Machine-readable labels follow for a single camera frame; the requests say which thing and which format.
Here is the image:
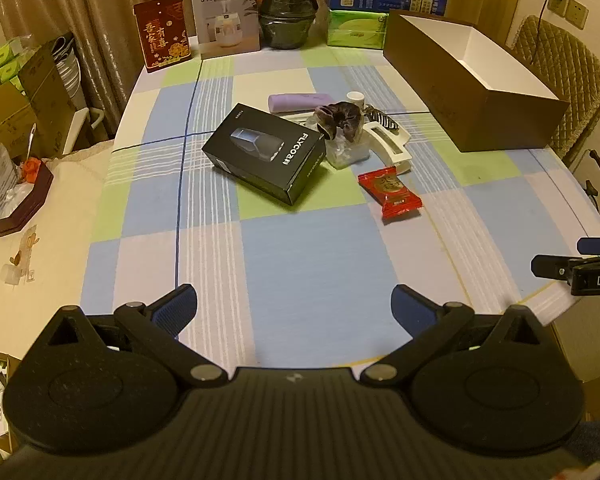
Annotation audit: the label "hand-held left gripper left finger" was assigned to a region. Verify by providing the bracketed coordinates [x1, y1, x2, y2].
[40, 284, 227, 389]

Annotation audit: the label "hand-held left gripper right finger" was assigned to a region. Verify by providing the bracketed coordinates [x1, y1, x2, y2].
[361, 284, 556, 389]

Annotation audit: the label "brown cardboard box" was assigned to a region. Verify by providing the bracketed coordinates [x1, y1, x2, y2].
[383, 9, 571, 153]

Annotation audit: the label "leopard print hair clip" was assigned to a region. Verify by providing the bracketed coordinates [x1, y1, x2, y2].
[362, 105, 400, 131]

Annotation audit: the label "purple tube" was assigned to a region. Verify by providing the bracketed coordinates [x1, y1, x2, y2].
[268, 93, 335, 114]

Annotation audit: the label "checkered tablecloth desktop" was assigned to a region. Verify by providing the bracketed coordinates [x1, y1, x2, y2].
[80, 50, 600, 368]

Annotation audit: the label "red snack packet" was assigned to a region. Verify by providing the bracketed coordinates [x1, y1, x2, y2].
[357, 166, 424, 220]

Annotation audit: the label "cream cloth side table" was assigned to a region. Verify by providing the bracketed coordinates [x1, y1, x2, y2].
[0, 145, 116, 356]

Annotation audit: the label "white plastic holder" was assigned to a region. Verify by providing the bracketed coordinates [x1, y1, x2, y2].
[362, 122, 415, 175]

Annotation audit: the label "clear box of floss picks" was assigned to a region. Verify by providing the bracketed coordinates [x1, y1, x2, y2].
[302, 112, 371, 170]

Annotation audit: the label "black product box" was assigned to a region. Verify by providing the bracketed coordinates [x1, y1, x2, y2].
[201, 103, 327, 207]

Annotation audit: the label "quilted cover chair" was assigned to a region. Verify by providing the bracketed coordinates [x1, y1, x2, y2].
[505, 15, 600, 161]

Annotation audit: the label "dark red tray box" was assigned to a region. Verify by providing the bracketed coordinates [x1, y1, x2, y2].
[0, 160, 55, 236]

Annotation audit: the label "dark hair scrunchie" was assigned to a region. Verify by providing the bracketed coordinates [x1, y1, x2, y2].
[314, 102, 365, 142]

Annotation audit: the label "brown cardboard carton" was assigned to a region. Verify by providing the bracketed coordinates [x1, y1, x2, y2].
[0, 35, 88, 158]

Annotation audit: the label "stack of metal bowls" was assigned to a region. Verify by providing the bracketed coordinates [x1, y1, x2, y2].
[52, 37, 82, 98]

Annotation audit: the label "red gift box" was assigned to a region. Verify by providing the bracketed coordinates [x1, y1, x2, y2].
[133, 0, 193, 74]

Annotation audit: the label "green tissue pack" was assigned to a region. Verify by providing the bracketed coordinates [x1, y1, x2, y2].
[326, 9, 392, 50]

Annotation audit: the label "white humidifier box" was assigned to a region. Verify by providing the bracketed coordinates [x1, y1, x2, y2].
[190, 0, 261, 60]

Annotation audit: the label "light green tissue packs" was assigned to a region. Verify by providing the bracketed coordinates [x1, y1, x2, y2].
[0, 35, 33, 86]

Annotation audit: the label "beige curtain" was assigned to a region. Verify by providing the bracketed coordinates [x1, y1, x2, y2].
[0, 0, 266, 136]

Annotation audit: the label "dark green jar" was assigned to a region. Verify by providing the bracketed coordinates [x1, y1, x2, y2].
[258, 0, 326, 51]

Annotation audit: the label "black curved handle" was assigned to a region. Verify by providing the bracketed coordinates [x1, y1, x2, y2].
[585, 150, 600, 208]

